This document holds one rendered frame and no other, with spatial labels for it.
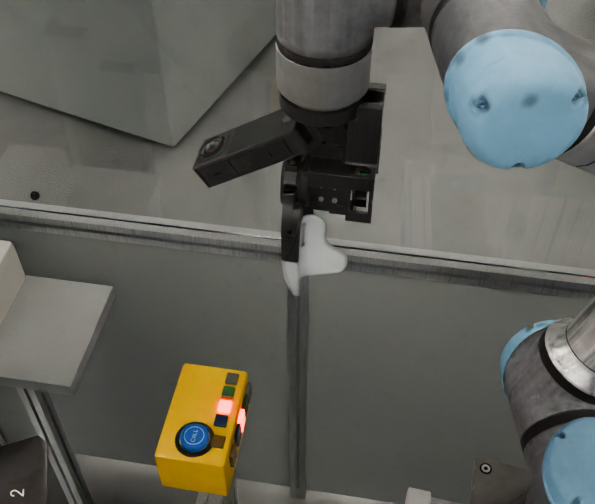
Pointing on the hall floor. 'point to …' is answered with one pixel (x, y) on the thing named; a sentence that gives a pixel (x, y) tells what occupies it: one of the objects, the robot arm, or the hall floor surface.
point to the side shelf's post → (41, 411)
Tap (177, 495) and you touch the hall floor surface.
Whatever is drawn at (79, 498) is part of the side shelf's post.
